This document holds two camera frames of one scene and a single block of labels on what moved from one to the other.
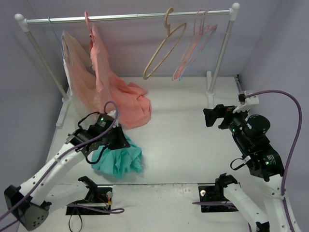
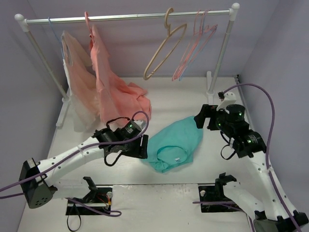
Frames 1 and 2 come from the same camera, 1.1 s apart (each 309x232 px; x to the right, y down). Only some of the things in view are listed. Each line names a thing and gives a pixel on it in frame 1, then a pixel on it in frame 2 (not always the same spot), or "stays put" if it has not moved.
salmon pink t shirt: (133, 104) stays put
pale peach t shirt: (79, 77) stays put
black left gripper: (118, 138) -> (140, 147)
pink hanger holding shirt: (86, 16) stays put
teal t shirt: (119, 163) -> (175, 144)
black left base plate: (101, 197) stays put
